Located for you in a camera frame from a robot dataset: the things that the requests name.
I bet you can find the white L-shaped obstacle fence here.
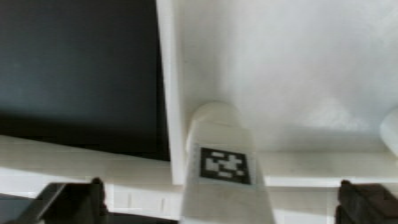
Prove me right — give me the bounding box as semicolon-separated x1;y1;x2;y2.
0;137;398;224

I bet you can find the white table leg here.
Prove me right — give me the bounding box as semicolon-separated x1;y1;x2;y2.
179;102;275;224

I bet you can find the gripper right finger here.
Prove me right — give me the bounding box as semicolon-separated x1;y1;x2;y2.
334;180;398;224

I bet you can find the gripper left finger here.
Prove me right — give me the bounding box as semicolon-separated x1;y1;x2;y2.
11;178;108;224

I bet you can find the white square table top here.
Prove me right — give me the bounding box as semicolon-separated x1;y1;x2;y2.
155;0;398;177

